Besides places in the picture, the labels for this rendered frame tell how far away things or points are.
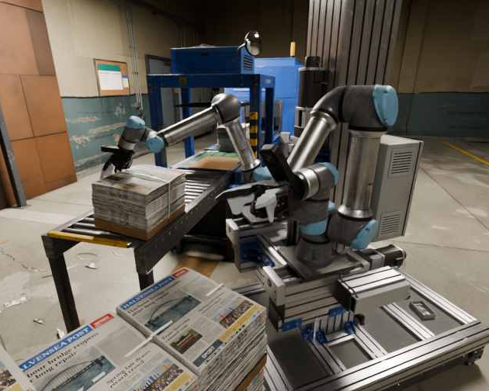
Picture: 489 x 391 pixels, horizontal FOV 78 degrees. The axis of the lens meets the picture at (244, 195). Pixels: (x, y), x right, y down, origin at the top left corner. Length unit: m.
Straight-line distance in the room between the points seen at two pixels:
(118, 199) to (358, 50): 1.15
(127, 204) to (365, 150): 0.99
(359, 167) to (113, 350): 0.87
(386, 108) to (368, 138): 0.10
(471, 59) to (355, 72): 9.14
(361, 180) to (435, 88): 9.19
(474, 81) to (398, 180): 9.00
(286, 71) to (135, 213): 3.66
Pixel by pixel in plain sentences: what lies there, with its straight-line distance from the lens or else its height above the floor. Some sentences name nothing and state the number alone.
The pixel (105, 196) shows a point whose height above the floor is 1.00.
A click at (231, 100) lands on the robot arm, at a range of 1.45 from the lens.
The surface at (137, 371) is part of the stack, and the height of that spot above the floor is 0.83.
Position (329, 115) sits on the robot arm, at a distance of 1.01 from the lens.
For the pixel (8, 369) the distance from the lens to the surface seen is 0.62.
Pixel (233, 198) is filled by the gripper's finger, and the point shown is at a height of 1.23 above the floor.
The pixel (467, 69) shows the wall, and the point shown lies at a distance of 10.37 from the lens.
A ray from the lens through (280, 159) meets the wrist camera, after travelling 0.66.
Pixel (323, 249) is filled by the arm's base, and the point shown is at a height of 0.88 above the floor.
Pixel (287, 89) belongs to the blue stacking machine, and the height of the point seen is 1.42.
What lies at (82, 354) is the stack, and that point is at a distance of 0.94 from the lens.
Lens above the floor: 1.46
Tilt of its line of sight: 20 degrees down
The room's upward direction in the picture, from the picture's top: straight up
